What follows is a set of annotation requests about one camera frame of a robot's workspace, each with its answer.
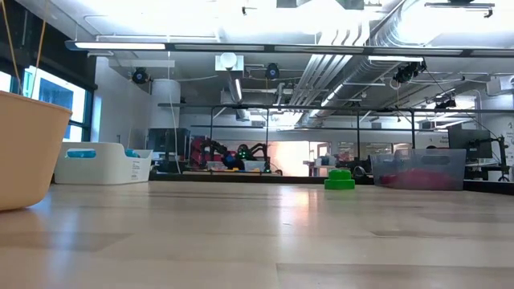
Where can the window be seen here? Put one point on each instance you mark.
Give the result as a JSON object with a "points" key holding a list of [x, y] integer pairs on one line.
{"points": [[60, 100]]}

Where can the small green toy block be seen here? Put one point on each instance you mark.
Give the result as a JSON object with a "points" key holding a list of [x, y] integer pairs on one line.
{"points": [[339, 180]]}

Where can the black background robot arms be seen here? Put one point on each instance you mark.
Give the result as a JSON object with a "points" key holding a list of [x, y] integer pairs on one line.
{"points": [[241, 154]]}

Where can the black background rack frame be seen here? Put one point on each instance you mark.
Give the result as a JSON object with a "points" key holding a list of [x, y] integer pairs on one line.
{"points": [[357, 109]]}

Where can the red toy block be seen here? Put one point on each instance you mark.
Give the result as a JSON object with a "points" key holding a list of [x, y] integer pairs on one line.
{"points": [[397, 180], [435, 180]]}

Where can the black hanging camera cluster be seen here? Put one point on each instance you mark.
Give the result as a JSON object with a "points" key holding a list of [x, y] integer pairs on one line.
{"points": [[409, 71]]}

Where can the black background monitor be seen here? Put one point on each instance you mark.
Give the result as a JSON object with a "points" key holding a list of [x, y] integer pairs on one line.
{"points": [[470, 143]]}

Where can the person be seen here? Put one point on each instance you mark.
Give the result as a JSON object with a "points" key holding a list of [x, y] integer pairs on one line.
{"points": [[431, 147]]}

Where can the grey translucent plastic bin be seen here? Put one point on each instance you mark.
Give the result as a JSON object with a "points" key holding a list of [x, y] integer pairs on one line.
{"points": [[425, 160]]}

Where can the white plastic bin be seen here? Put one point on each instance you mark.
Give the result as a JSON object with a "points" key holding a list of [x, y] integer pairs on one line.
{"points": [[108, 166]]}

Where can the white round ceiling lamp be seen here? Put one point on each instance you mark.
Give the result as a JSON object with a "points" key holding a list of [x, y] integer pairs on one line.
{"points": [[229, 61]]}

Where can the black overhead beam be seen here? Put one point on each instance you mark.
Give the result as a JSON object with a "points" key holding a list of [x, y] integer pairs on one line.
{"points": [[301, 49]]}

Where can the blue toy block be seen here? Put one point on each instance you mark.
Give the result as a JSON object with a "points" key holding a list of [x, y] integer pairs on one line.
{"points": [[131, 153], [81, 153]]}

